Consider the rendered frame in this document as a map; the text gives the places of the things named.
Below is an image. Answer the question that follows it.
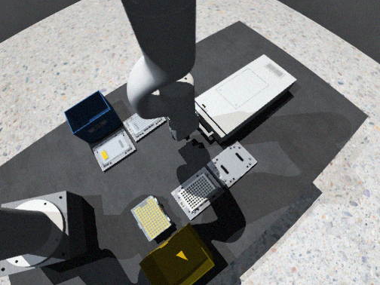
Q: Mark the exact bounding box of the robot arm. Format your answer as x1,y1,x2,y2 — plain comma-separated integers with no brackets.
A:
0,0,196,267

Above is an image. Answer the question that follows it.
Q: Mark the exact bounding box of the olive-brown open bin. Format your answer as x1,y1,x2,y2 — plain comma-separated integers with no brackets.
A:
139,223,215,285

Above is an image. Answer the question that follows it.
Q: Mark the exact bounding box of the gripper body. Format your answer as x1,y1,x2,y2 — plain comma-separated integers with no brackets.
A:
169,112,199,142

